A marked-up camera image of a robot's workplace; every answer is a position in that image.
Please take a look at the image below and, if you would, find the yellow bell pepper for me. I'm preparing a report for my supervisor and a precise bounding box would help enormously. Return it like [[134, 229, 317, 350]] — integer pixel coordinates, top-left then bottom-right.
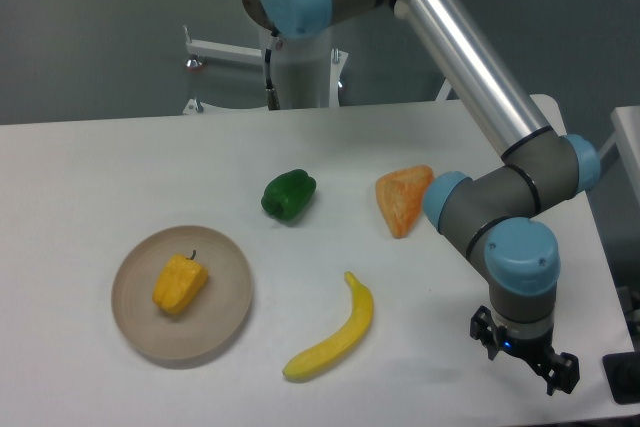
[[152, 250, 209, 315]]

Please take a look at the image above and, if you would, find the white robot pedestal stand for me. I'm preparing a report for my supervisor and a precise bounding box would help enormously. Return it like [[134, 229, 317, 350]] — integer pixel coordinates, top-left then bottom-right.
[[180, 24, 454, 116]]

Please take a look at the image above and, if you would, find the beige round plate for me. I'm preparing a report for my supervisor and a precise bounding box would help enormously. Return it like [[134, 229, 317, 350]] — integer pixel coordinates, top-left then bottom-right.
[[111, 226, 253, 368]]

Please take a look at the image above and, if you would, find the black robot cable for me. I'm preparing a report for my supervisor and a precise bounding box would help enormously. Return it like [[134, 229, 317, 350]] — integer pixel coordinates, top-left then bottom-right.
[[263, 29, 282, 111]]

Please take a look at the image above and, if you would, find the yellow banana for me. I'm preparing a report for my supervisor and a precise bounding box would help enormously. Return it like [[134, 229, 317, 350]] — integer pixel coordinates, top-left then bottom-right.
[[282, 271, 375, 383]]

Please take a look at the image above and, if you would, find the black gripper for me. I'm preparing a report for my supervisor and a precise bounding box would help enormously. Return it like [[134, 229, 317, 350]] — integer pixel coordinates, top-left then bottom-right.
[[469, 305, 580, 396]]

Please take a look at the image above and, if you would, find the white side table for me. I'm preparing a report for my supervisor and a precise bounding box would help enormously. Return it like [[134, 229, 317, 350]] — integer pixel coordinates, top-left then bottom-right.
[[579, 106, 639, 196]]

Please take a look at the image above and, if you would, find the black box at right edge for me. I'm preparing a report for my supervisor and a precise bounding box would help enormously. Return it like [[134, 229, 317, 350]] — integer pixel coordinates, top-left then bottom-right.
[[602, 351, 639, 405]]

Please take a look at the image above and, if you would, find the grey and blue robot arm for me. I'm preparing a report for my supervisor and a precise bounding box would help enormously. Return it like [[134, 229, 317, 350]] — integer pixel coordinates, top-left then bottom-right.
[[249, 0, 600, 393]]

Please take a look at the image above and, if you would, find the orange toast sandwich triangle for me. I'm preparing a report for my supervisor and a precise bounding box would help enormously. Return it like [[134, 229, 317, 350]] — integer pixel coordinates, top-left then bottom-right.
[[375, 165, 434, 239]]

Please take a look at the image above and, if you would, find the green bell pepper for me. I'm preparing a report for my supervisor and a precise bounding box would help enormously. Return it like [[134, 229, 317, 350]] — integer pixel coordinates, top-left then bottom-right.
[[261, 169, 317, 222]]

